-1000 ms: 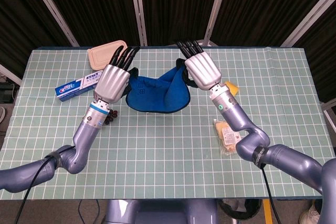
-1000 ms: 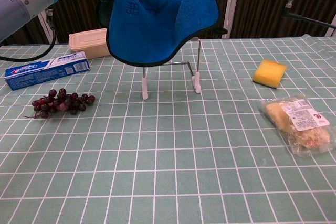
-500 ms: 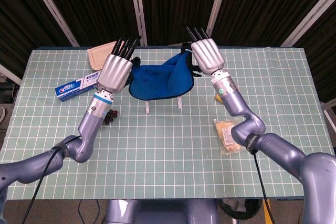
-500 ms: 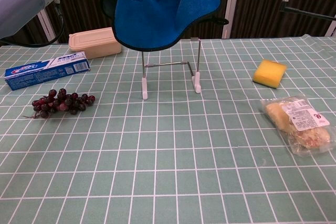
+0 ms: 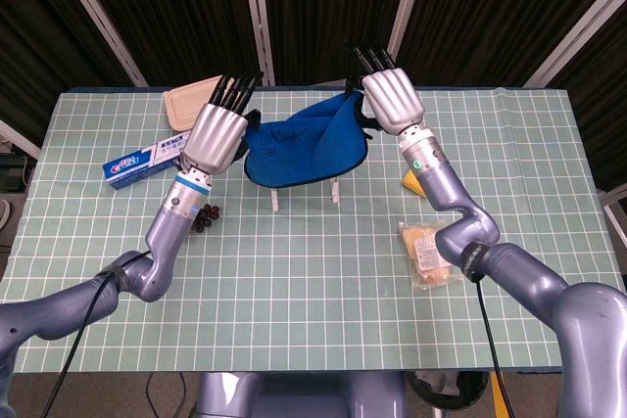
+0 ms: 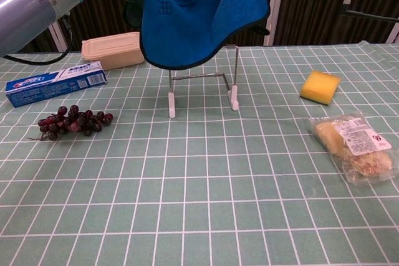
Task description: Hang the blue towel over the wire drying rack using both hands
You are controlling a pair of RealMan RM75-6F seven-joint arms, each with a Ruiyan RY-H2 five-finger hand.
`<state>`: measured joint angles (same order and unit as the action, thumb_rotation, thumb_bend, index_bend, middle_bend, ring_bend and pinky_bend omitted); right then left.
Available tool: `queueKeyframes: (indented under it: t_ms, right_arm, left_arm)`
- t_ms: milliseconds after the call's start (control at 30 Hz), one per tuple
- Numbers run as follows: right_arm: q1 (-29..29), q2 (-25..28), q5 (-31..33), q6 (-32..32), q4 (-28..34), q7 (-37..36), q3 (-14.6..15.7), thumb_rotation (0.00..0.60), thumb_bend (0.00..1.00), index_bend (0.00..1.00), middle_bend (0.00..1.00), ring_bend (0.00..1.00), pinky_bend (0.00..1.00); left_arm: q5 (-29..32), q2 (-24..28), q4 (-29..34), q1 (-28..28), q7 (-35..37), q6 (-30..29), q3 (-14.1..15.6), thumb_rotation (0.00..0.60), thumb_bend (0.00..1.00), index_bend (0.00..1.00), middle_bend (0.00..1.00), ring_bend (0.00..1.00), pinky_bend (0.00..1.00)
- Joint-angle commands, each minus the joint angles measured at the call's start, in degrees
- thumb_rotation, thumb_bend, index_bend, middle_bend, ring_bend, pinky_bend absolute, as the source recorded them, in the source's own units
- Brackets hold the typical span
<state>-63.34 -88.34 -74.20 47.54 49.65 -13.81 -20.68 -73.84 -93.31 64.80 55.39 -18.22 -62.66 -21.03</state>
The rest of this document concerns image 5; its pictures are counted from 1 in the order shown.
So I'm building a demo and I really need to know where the black round bin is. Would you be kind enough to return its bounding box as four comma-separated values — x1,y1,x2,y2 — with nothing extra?
406,371,491,412

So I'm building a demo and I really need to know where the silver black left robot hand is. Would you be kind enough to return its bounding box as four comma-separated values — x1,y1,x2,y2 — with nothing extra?
178,70,265,177

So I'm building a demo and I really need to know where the green checked tablecloth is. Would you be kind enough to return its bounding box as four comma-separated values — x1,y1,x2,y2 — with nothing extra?
0,87,627,374

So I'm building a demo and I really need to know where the blue microfibre towel black trim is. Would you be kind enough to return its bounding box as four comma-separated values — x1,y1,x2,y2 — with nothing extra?
243,89,368,189

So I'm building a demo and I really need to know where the yellow sponge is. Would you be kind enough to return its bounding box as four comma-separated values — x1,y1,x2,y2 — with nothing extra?
401,167,426,200

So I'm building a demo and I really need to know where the purple grape bunch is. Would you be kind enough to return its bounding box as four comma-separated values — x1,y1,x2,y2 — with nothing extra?
189,202,222,234

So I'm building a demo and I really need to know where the beige lidded food container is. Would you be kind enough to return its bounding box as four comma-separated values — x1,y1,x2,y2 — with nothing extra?
163,73,224,133

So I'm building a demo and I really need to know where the blue toothpaste box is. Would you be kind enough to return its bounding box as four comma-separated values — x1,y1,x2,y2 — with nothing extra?
102,131,195,192

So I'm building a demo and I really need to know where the blue-grey robot torso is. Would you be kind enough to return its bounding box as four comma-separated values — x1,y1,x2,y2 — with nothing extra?
195,371,408,418

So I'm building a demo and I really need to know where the bread in clear plastic bag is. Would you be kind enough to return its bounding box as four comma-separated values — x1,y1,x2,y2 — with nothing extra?
399,220,466,297

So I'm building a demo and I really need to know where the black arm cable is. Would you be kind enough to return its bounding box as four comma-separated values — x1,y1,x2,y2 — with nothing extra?
41,250,151,418
474,278,515,418

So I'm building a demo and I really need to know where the black equipment box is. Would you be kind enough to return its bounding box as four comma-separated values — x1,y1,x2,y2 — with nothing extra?
0,153,31,194

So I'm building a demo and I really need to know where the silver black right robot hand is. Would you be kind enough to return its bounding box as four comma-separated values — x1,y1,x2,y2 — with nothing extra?
345,42,425,140

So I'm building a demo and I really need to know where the metal wire stand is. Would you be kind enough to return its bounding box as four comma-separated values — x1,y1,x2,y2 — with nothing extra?
268,175,342,213

